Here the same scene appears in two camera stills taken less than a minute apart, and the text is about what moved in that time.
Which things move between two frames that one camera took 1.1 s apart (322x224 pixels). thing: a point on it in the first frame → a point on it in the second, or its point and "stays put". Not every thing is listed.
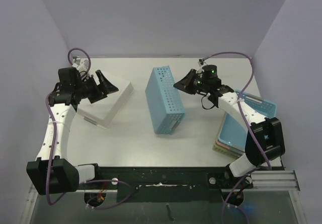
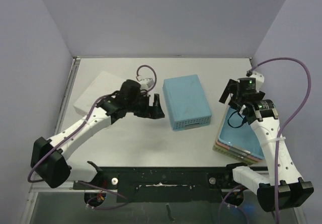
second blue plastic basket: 234,133 stays put
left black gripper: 100,91 → 154,112
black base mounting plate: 165,183 stays put
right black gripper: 193,83 → 231,93
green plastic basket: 233,153 stays put
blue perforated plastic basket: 167,112 → 186,104
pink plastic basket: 228,147 stays put
